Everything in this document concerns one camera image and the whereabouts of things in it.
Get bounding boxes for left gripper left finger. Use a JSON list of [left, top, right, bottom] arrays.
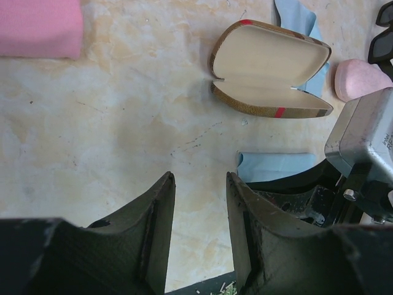
[[1, 172, 176, 294]]

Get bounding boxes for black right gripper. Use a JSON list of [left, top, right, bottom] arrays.
[[246, 160, 392, 227]]

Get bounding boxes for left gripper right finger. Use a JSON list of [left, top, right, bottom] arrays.
[[226, 173, 392, 294]]

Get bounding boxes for small light blue cloth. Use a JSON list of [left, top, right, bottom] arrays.
[[236, 152, 316, 183]]

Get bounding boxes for plaid brown glasses case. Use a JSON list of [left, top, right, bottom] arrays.
[[208, 19, 333, 119]]

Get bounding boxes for pink glasses case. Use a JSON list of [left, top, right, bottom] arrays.
[[334, 59, 392, 103]]

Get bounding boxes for folded pink t-shirt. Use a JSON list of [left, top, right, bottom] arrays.
[[1, 1, 84, 60]]

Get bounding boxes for black frame sunglasses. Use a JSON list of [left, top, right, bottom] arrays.
[[368, 1, 392, 80]]

